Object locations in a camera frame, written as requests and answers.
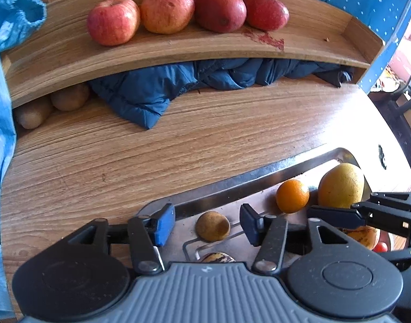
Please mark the oblong red apple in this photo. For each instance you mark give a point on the oblong red apple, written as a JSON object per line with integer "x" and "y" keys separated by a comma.
{"x": 166, "y": 10}

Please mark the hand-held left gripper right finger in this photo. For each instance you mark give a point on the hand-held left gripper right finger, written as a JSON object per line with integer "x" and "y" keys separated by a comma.
{"x": 249, "y": 223}

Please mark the round dark red apple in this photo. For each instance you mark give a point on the round dark red apple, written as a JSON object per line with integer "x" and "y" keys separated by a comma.
{"x": 220, "y": 8}

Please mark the flat deep red apple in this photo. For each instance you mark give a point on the flat deep red apple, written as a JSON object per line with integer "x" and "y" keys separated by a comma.
{"x": 266, "y": 11}

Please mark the navy puffer jacket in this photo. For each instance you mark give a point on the navy puffer jacket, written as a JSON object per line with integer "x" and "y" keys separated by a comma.
{"x": 141, "y": 97}

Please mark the orange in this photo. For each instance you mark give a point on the orange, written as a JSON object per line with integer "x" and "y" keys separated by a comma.
{"x": 293, "y": 195}

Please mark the large yellow pear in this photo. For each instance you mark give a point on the large yellow pear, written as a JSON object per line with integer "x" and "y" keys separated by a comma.
{"x": 340, "y": 185}

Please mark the metal tray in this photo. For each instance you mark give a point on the metal tray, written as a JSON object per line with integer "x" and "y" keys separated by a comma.
{"x": 232, "y": 205}

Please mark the light blue cloth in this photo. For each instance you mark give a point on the light blue cloth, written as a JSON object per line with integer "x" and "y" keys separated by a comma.
{"x": 0, "y": 141}

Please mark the black table grommet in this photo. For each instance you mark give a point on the black table grommet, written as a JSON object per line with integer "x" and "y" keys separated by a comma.
{"x": 381, "y": 156}

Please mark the brown kiwi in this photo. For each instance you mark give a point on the brown kiwi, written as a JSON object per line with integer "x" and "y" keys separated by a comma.
{"x": 70, "y": 97}
{"x": 32, "y": 114}

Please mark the curved wooden shelf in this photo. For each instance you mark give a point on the curved wooden shelf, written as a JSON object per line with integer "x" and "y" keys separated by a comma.
{"x": 74, "y": 60}

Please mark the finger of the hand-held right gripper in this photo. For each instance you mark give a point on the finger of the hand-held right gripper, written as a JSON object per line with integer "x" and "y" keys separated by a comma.
{"x": 336, "y": 216}
{"x": 409, "y": 257}

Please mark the purple-striped pale melon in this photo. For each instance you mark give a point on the purple-striped pale melon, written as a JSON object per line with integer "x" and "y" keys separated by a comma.
{"x": 219, "y": 258}

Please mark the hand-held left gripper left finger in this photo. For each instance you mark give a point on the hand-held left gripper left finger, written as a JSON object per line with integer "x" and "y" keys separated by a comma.
{"x": 165, "y": 225}

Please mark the blue elastic-cuff sleeve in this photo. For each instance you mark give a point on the blue elastic-cuff sleeve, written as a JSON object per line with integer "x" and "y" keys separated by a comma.
{"x": 20, "y": 10}

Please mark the small brown round fruit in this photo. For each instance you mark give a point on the small brown round fruit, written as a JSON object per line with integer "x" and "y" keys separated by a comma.
{"x": 212, "y": 226}

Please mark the black chair frame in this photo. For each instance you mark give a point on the black chair frame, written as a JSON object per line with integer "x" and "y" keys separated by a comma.
{"x": 404, "y": 107}

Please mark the pale streaked red apple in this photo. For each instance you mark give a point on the pale streaked red apple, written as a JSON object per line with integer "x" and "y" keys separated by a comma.
{"x": 113, "y": 20}

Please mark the small red fruit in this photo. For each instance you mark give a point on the small red fruit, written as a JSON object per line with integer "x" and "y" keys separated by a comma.
{"x": 380, "y": 247}

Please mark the speckled yellow-green pear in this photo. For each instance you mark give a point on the speckled yellow-green pear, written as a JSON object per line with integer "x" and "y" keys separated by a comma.
{"x": 365, "y": 237}

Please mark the blue dotted cloth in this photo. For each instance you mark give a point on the blue dotted cloth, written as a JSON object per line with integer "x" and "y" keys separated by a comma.
{"x": 360, "y": 0}

